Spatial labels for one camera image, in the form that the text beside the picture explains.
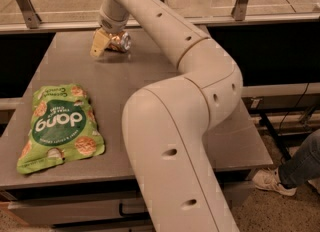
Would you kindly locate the left metal railing bracket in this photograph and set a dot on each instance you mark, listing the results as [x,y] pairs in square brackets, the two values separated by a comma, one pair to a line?
[30,16]

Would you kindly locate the green dang snack bag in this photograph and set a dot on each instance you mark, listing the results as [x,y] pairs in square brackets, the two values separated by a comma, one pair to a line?
[63,128]

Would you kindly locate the grey lower drawer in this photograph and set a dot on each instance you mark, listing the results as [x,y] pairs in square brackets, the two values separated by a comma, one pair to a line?
[112,225]

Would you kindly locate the black metal stand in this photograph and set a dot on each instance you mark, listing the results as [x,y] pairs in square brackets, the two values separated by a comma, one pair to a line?
[289,127]

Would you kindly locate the crushed orange soda can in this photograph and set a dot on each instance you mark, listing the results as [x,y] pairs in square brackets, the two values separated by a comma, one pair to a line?
[120,42]

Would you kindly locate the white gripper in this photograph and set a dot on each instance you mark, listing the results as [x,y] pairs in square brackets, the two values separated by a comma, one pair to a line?
[112,23]

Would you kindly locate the grey drawer with handle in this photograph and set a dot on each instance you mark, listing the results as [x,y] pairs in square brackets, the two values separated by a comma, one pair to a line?
[79,203]

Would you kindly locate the blue jeans leg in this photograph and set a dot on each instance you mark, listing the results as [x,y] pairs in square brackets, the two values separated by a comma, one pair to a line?
[304,164]

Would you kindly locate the white sneaker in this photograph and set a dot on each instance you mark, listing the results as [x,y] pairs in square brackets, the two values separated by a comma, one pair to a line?
[268,180]

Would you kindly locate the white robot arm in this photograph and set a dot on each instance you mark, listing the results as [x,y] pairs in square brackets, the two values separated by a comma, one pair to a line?
[163,123]

